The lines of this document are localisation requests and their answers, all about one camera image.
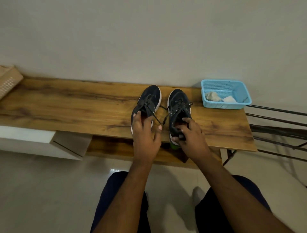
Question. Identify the person's right hand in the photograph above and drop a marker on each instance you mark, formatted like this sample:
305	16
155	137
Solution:
194	144

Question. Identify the person's left hand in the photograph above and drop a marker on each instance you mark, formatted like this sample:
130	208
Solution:
144	144

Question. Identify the person's left forearm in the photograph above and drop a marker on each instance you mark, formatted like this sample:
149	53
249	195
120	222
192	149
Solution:
124	199

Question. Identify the white wipe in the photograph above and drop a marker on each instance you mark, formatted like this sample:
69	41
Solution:
229	99

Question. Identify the white drawer unit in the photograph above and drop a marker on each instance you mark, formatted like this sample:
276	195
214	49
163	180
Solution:
24	141

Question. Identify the person's right forearm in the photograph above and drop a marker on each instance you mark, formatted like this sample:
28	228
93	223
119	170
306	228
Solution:
235	199

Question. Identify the blue plastic basket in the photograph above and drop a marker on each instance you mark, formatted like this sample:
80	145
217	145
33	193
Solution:
239	92

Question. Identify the black metal shoe rack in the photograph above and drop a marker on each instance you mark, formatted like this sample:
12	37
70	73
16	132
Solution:
275	131

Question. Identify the used wipe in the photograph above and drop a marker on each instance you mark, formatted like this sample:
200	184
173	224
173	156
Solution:
213	96

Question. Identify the wooden table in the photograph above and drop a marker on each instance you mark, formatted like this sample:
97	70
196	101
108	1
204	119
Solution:
72	103

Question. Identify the green ball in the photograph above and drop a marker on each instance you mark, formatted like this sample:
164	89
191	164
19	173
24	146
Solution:
174	147

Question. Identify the beige perforated basket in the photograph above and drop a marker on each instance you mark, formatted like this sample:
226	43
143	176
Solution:
9	81

